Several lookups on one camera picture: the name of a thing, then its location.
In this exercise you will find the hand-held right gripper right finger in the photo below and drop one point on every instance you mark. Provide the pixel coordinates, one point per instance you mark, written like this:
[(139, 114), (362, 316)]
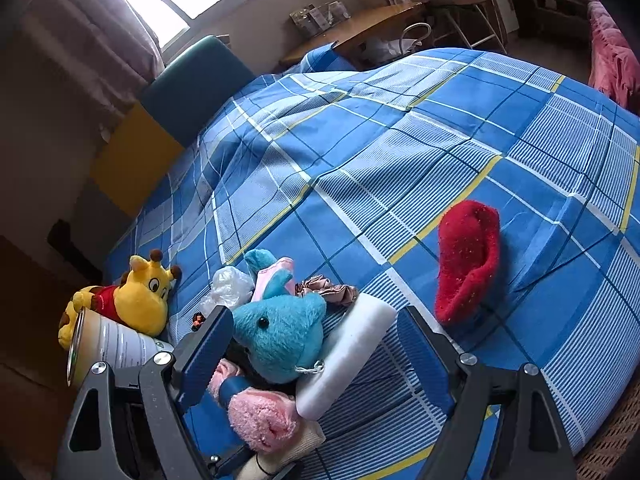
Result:
[(425, 355)]

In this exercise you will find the clear organizer box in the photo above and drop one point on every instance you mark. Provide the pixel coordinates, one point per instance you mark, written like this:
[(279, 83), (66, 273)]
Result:
[(320, 16)]

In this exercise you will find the brown satin scrunchie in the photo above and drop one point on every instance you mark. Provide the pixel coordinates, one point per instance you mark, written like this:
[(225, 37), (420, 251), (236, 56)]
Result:
[(325, 290)]

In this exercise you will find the beige cloth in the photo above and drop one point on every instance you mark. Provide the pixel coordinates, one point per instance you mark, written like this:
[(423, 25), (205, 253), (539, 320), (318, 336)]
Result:
[(300, 445)]

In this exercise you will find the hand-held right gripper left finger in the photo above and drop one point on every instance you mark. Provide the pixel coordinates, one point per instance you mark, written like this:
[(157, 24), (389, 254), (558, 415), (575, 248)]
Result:
[(205, 355)]

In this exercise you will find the crumpled white plastic bag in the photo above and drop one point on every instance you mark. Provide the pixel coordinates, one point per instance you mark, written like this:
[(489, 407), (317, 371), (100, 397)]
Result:
[(227, 285)]

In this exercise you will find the white foam block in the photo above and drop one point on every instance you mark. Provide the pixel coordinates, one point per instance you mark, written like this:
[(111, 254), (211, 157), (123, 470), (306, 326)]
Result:
[(345, 355)]

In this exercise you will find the blue elephant plush toy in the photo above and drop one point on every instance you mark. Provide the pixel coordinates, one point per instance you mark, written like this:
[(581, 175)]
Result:
[(280, 330)]

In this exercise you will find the blue plaid bed sheet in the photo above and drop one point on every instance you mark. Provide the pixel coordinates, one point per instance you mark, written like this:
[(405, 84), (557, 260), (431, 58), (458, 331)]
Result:
[(400, 160)]

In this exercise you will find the pink blanket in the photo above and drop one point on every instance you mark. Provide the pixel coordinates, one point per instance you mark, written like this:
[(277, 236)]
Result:
[(610, 55)]

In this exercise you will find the wooden desk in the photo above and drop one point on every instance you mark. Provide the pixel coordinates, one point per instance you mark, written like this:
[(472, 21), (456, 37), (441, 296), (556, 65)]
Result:
[(370, 22)]

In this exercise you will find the pink fluffy sock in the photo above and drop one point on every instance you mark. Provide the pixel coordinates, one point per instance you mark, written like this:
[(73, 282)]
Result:
[(260, 415)]

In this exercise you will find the yellow giraffe plush toy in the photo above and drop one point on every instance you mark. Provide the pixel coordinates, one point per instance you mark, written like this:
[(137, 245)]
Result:
[(145, 300)]

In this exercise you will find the white tin can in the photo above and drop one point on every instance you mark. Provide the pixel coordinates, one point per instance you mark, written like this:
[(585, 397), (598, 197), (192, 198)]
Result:
[(120, 345)]

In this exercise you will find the white shopping bag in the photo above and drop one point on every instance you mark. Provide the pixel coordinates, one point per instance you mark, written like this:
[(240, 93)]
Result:
[(387, 50)]

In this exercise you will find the blue plaid pillow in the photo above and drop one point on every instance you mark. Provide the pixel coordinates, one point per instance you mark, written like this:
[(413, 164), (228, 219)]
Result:
[(325, 60)]

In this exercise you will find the teal yellow grey headboard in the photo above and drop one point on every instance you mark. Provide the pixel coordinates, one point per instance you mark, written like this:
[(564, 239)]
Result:
[(195, 90)]

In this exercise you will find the beige curtain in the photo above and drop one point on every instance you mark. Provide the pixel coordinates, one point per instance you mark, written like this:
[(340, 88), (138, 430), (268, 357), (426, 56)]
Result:
[(85, 35)]

